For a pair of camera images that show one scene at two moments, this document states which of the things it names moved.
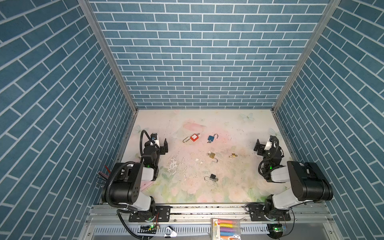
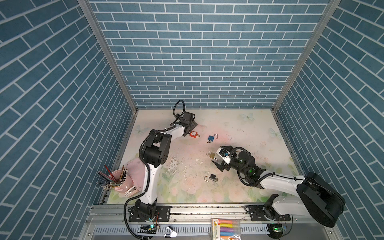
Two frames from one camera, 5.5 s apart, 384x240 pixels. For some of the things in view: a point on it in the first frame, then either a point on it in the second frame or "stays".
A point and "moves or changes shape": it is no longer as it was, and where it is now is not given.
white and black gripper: (268, 145) -> (224, 154)
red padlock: (193, 138) moves or changes shape
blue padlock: (211, 137) stays
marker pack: (224, 229) stays
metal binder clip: (170, 232) stays
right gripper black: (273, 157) -> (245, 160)
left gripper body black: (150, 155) -> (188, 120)
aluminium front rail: (202, 213) stays
